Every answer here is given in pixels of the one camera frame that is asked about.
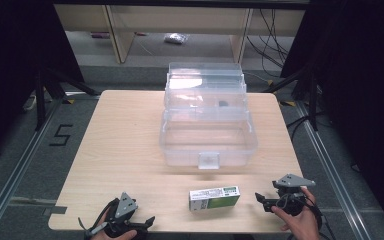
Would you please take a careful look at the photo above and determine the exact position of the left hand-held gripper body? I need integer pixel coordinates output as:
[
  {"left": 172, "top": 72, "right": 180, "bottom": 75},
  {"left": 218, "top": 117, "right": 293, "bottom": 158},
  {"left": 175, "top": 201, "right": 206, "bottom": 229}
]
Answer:
[{"left": 104, "top": 191, "right": 148, "bottom": 239}]

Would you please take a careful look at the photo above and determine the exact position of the crumpled clear plastic bag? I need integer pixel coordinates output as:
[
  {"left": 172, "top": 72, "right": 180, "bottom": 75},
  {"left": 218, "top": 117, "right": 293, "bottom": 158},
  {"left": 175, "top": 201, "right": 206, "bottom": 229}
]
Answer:
[{"left": 163, "top": 32, "right": 190, "bottom": 45}]

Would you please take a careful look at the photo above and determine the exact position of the person's left hand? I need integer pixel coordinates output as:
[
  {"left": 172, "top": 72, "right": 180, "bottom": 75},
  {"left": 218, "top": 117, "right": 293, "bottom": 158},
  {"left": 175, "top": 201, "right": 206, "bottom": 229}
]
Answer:
[{"left": 90, "top": 210, "right": 138, "bottom": 240}]

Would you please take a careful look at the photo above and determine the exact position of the aluminium floor rail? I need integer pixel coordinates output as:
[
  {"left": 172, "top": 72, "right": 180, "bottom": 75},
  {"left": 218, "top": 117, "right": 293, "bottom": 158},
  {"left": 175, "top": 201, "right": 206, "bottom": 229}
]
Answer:
[
  {"left": 0, "top": 95, "right": 65, "bottom": 240},
  {"left": 295, "top": 100, "right": 371, "bottom": 240}
]

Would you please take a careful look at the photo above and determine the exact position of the clear plastic storage box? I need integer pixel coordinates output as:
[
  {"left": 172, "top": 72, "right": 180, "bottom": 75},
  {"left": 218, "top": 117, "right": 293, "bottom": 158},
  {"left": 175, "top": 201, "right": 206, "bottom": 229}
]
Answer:
[{"left": 159, "top": 61, "right": 259, "bottom": 171}]

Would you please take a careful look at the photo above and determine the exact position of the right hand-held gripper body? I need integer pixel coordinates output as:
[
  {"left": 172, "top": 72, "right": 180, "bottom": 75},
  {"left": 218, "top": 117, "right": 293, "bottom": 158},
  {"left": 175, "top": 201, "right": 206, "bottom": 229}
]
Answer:
[{"left": 271, "top": 173, "right": 317, "bottom": 216}]

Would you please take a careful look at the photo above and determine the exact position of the black metal stand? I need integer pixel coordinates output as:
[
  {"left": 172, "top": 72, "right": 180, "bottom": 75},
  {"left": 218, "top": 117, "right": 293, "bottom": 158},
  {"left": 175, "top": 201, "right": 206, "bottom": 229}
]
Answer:
[
  {"left": 262, "top": 65, "right": 320, "bottom": 132},
  {"left": 34, "top": 65, "right": 100, "bottom": 132}
]

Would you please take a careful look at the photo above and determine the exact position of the black floor cable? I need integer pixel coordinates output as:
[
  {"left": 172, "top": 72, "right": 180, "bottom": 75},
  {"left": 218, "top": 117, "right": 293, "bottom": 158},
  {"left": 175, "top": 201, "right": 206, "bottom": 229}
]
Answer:
[{"left": 285, "top": 113, "right": 314, "bottom": 141}]

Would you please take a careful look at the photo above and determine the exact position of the green and white medicine box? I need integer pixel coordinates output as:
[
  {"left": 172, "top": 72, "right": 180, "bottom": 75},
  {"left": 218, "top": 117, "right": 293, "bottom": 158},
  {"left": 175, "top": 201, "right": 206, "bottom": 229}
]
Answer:
[{"left": 188, "top": 185, "right": 242, "bottom": 213}]

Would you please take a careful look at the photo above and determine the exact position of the beige wooden shelf unit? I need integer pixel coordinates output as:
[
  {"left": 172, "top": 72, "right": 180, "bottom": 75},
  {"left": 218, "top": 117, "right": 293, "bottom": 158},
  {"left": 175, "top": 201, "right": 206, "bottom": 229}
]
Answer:
[{"left": 53, "top": 3, "right": 306, "bottom": 65}]

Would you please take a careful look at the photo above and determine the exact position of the bundle of black cables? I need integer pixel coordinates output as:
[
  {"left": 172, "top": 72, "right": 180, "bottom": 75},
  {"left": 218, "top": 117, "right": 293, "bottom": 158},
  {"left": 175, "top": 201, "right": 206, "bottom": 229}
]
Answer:
[{"left": 245, "top": 8, "right": 290, "bottom": 78}]

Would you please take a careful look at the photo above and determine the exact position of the black curtain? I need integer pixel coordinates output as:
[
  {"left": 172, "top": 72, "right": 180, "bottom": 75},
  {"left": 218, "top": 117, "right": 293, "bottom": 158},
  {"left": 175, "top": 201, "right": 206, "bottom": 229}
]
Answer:
[
  {"left": 0, "top": 0, "right": 85, "bottom": 166},
  {"left": 280, "top": 0, "right": 384, "bottom": 240}
]

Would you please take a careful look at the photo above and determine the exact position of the person's right hand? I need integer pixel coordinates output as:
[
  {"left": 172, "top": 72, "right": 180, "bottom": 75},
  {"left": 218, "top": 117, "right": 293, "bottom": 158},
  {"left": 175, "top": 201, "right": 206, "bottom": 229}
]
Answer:
[{"left": 270, "top": 186, "right": 321, "bottom": 240}]

